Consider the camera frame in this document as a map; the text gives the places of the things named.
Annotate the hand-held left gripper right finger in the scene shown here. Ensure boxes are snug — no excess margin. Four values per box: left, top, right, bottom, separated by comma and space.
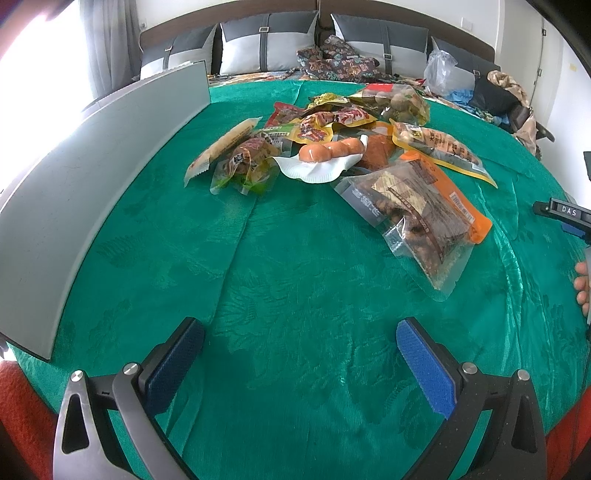
396, 318, 548, 480

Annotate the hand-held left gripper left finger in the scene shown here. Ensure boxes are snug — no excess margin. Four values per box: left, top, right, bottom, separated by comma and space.
53, 318, 205, 480

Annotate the orange-edged clear peanut packet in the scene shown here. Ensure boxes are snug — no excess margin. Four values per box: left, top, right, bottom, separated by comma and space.
332, 152, 494, 303

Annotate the yellow-edged clear snack packet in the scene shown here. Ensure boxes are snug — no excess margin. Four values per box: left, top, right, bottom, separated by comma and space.
390, 121, 499, 189

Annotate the white cardboard box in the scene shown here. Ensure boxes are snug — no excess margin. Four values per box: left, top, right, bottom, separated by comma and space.
0, 61, 211, 361

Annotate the clear brown tofu packet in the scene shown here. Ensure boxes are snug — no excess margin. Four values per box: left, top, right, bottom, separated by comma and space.
210, 136, 282, 197

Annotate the long beige cracker packet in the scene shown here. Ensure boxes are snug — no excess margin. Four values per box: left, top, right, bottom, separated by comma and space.
185, 117, 260, 188

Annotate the white tray sausage packet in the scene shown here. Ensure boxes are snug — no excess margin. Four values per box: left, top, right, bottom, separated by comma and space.
270, 136, 370, 185

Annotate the green label snack packet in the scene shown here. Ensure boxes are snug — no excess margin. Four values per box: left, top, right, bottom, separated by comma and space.
261, 126, 296, 146

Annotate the red and yellow packet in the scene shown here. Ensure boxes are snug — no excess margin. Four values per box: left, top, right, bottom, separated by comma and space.
294, 113, 334, 145

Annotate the yellow snack packet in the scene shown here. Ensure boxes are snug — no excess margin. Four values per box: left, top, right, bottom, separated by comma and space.
307, 92, 350, 110

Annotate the dark red snack packet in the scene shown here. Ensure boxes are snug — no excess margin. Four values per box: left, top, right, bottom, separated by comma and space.
265, 102, 304, 127

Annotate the person's right hand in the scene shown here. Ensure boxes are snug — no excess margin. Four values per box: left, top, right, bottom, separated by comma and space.
574, 261, 591, 317

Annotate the dark chair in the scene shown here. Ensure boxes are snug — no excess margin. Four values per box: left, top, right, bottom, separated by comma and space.
508, 104, 557, 160

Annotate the black cloth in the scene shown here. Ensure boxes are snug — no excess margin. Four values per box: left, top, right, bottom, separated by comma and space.
471, 76, 520, 123

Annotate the blue cloth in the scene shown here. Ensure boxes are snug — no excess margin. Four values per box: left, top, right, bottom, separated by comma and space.
438, 88, 481, 116

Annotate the grey and white pillow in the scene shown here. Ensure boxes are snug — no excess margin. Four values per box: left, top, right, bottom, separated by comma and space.
140, 25, 218, 80
219, 11, 319, 77
429, 37, 502, 88
330, 14, 428, 77

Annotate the clear plastic bag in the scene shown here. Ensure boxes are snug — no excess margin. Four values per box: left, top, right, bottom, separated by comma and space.
422, 50, 459, 95

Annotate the folded floral quilt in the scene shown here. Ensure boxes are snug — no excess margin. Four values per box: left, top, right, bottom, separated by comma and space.
295, 36, 393, 83

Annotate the grey curtain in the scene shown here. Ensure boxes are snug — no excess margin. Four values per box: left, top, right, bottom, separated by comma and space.
78, 0, 140, 100

